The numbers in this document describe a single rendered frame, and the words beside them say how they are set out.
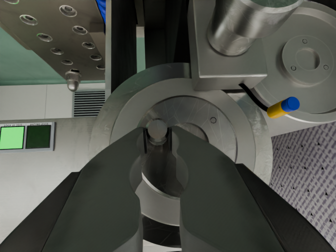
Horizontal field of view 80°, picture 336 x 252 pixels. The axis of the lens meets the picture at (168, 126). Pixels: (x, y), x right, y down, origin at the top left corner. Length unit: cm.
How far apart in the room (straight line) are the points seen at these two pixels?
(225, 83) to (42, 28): 34
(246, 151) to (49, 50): 42
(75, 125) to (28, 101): 295
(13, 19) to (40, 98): 300
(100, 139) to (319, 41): 22
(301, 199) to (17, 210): 55
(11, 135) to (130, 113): 46
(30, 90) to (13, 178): 297
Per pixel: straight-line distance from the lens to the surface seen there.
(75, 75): 56
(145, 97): 17
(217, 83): 16
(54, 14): 39
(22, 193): 58
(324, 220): 32
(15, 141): 59
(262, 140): 18
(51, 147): 55
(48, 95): 337
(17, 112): 351
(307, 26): 25
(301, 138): 33
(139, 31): 62
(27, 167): 58
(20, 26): 44
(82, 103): 313
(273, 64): 22
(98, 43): 40
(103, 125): 17
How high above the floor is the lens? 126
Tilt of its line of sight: 11 degrees down
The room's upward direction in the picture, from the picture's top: 177 degrees clockwise
